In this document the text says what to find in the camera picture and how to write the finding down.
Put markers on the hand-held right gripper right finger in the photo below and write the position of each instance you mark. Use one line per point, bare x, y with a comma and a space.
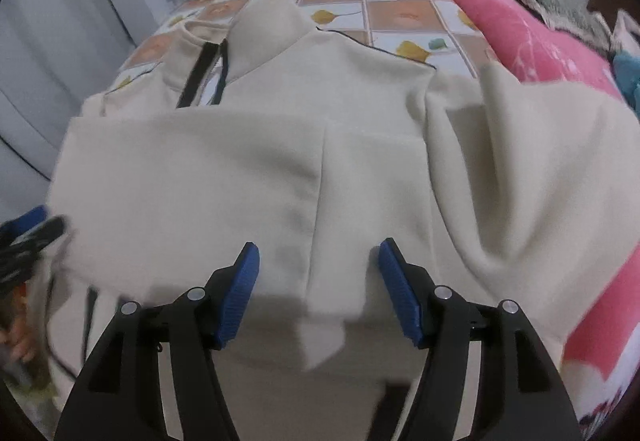
397, 291

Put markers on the blue printed cloth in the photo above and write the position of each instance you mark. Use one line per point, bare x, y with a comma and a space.
627, 76

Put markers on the patterned printed cloth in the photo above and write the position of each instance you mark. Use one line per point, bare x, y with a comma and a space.
20, 346

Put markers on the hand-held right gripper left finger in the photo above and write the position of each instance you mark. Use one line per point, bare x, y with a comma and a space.
240, 291

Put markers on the white wardrobe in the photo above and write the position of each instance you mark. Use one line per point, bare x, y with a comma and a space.
60, 46

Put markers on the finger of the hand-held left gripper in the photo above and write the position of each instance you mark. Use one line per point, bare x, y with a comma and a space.
25, 220
42, 233

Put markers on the pink floral blanket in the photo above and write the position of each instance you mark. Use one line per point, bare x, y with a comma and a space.
525, 41

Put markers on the checkered leaf print bed sheet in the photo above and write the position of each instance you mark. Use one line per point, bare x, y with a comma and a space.
400, 16

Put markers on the beige zip jacket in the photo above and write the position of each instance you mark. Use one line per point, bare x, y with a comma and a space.
225, 171

